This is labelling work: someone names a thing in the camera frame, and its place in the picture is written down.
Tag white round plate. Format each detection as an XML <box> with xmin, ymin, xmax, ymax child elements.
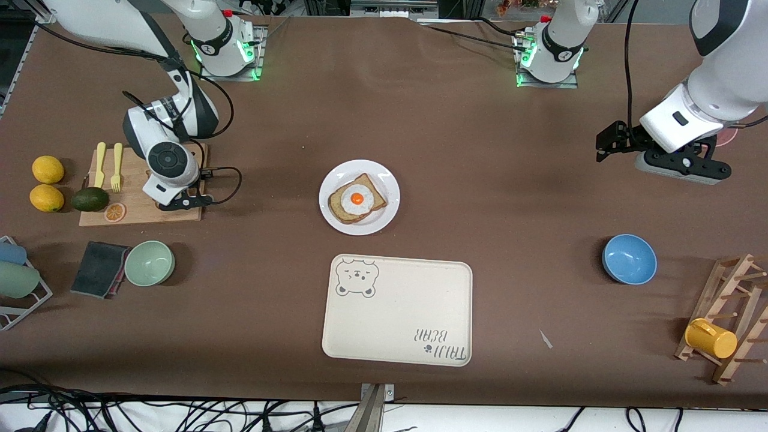
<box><xmin>319</xmin><ymin>160</ymin><xmax>401</xmax><ymax>236</ymax></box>

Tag toast sandwich with egg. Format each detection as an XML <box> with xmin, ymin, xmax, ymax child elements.
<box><xmin>333</xmin><ymin>173</ymin><xmax>388</xmax><ymax>221</ymax></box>

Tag bamboo cutting board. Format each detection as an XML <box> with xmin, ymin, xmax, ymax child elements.
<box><xmin>80</xmin><ymin>143</ymin><xmax>209</xmax><ymax>227</ymax></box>

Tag yellow plastic fork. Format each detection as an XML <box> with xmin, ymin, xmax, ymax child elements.
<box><xmin>110</xmin><ymin>142</ymin><xmax>124</xmax><ymax>193</ymax></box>

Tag pale green bowl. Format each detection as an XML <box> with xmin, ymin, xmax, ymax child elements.
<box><xmin>124</xmin><ymin>241</ymin><xmax>176</xmax><ymax>287</ymax></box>

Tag green avocado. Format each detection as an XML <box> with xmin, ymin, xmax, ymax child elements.
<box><xmin>71</xmin><ymin>187</ymin><xmax>110</xmax><ymax>212</ymax></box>

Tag pink folded cloth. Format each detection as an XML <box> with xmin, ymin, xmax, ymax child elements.
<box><xmin>108</xmin><ymin>264</ymin><xmax>128</xmax><ymax>299</ymax></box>

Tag dark grey folded cloth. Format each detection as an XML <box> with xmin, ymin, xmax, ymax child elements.
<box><xmin>70</xmin><ymin>241</ymin><xmax>131</xmax><ymax>299</ymax></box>

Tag blue bowl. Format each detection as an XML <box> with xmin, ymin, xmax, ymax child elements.
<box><xmin>602</xmin><ymin>234</ymin><xmax>658</xmax><ymax>285</ymax></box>

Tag yellow lemon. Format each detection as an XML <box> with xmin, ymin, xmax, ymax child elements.
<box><xmin>32</xmin><ymin>155</ymin><xmax>65</xmax><ymax>184</ymax></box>
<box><xmin>30</xmin><ymin>184</ymin><xmax>65</xmax><ymax>213</ymax></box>

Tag pale blue cup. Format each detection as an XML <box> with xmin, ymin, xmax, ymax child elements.
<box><xmin>0</xmin><ymin>242</ymin><xmax>28</xmax><ymax>266</ymax></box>

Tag wooden mug rack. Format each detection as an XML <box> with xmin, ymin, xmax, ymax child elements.
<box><xmin>675</xmin><ymin>254</ymin><xmax>768</xmax><ymax>385</ymax></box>

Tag pale green cup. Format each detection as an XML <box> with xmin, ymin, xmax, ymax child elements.
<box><xmin>0</xmin><ymin>262</ymin><xmax>41</xmax><ymax>299</ymax></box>

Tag bread slice under egg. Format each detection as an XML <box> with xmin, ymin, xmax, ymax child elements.
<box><xmin>329</xmin><ymin>191</ymin><xmax>374</xmax><ymax>225</ymax></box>

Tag toy fried egg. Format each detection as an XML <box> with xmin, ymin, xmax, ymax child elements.
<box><xmin>341</xmin><ymin>185</ymin><xmax>376</xmax><ymax>217</ymax></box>

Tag yellow mug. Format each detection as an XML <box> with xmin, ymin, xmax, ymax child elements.
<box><xmin>685</xmin><ymin>318</ymin><xmax>738</xmax><ymax>359</ymax></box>

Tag cream bear print tray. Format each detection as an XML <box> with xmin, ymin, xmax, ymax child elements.
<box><xmin>322</xmin><ymin>254</ymin><xmax>473</xmax><ymax>367</ymax></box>

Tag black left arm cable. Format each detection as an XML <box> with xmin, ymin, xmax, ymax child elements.
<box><xmin>623</xmin><ymin>0</ymin><xmax>639</xmax><ymax>130</ymax></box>

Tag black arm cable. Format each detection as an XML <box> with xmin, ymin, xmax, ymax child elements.
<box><xmin>623</xmin><ymin>0</ymin><xmax>639</xmax><ymax>130</ymax></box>
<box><xmin>120</xmin><ymin>54</ymin><xmax>243</xmax><ymax>205</ymax></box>

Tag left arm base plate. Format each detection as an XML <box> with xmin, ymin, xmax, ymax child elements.
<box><xmin>515</xmin><ymin>30</ymin><xmax>580</xmax><ymax>89</ymax></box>

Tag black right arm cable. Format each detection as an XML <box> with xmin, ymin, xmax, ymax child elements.
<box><xmin>120</xmin><ymin>54</ymin><xmax>243</xmax><ymax>205</ymax></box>

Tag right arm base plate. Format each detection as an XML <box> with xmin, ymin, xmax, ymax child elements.
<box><xmin>200</xmin><ymin>24</ymin><xmax>266</xmax><ymax>82</ymax></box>

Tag black cable on table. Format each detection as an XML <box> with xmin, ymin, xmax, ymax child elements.
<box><xmin>420</xmin><ymin>21</ymin><xmax>532</xmax><ymax>53</ymax></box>

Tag white wire rack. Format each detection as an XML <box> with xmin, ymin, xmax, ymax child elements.
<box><xmin>0</xmin><ymin>236</ymin><xmax>53</xmax><ymax>331</ymax></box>

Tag black floor cable tangle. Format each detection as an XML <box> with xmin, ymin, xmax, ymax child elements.
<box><xmin>0</xmin><ymin>384</ymin><xmax>361</xmax><ymax>432</ymax></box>

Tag aluminium frame bar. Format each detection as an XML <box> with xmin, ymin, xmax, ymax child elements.
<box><xmin>351</xmin><ymin>0</ymin><xmax>439</xmax><ymax>19</ymax></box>

